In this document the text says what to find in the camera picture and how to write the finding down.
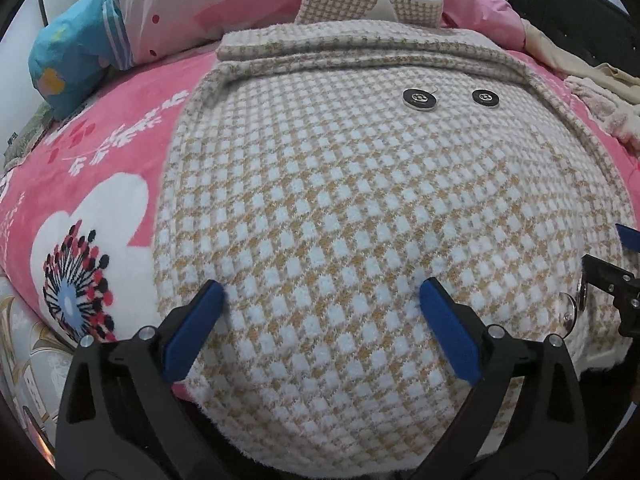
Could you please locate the pink cartoon print quilt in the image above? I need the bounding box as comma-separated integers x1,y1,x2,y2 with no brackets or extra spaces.
27,0,526,121

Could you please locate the beige white checkered coat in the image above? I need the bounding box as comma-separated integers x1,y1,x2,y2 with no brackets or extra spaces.
152,0,633,478

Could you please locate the green patterned cloth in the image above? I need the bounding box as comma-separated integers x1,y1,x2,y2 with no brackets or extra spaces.
2,105,51,173

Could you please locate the pink floral bed sheet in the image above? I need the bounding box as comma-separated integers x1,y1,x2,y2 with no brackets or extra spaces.
0,52,640,401

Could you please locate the fluffy pale pink garment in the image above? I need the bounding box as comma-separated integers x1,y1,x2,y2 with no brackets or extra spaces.
565,75,640,156

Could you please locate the beige garment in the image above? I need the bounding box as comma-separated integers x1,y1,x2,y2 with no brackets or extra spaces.
520,17,640,111

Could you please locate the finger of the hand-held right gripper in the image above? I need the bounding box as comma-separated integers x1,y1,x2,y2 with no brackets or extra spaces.
581,255,640,336
616,224,640,252

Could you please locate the black padded headboard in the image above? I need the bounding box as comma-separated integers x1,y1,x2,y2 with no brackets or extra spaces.
457,0,640,76

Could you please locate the grey floral mattress cover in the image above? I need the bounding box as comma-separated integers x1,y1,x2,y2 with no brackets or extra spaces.
0,275,81,466

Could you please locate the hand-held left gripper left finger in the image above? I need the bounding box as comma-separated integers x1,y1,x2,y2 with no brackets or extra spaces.
55,280,224,480

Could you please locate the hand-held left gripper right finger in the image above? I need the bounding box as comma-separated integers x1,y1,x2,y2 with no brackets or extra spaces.
410,277,588,480

